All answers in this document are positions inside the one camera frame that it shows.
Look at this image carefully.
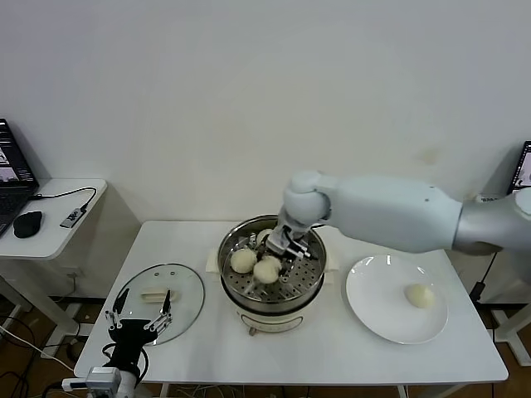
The black usb cable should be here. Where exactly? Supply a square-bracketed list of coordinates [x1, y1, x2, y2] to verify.
[29, 187, 98, 212]

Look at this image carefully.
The small grey usb device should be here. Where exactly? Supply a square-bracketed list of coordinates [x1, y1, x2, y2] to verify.
[60, 206, 89, 230]

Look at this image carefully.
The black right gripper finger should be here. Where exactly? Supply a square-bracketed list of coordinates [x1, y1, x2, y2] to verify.
[251, 238, 271, 260]
[277, 246, 314, 278]

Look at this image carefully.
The perforated steel steamer basket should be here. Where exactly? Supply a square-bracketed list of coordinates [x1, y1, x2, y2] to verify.
[217, 214, 327, 315]

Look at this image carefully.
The glass lid with cream handle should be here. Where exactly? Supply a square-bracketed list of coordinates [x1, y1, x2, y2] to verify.
[112, 264, 206, 345]

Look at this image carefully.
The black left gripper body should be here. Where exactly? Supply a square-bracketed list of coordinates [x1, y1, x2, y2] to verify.
[109, 318, 153, 371]

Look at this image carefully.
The white floor cable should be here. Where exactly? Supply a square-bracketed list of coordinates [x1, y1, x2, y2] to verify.
[0, 325, 78, 372]

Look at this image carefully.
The black power adapter cable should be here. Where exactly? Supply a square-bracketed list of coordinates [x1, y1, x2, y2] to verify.
[470, 250, 499, 303]

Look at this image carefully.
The black computer mouse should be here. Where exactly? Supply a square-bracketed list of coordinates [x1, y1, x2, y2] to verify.
[12, 211, 43, 240]

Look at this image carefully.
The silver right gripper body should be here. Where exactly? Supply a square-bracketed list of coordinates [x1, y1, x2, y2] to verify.
[266, 222, 311, 255]

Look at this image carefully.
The white round plate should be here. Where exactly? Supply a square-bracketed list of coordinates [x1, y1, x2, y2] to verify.
[345, 255, 449, 345]

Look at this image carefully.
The cream electric cooking pot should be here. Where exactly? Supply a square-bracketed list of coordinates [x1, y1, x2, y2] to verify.
[206, 246, 339, 337]

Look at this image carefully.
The black laptop with wide screen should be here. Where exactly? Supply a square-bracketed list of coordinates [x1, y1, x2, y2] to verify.
[0, 119, 41, 240]

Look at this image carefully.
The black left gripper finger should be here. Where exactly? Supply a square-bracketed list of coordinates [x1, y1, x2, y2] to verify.
[144, 289, 173, 334]
[104, 289, 129, 331]

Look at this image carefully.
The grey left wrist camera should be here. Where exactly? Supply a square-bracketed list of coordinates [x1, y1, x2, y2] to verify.
[85, 366, 122, 391]

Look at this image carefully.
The white side table rounded corner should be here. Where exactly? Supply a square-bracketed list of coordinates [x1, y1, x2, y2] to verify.
[0, 178, 109, 357]

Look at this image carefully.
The black laptop with narrow screen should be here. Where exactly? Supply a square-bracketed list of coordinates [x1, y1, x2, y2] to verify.
[506, 140, 531, 196]

